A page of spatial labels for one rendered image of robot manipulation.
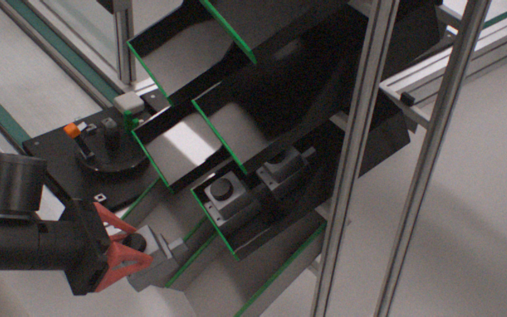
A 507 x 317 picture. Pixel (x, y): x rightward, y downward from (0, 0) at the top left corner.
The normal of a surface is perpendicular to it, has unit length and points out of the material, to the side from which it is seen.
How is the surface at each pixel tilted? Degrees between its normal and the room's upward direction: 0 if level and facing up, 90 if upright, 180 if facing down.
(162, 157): 25
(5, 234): 40
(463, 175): 0
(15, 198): 53
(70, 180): 0
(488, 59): 90
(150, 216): 45
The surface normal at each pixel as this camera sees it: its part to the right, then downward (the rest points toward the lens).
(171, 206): -0.57, -0.31
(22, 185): 0.48, 0.07
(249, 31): -0.31, -0.54
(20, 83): 0.07, -0.72
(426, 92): 0.63, 0.56
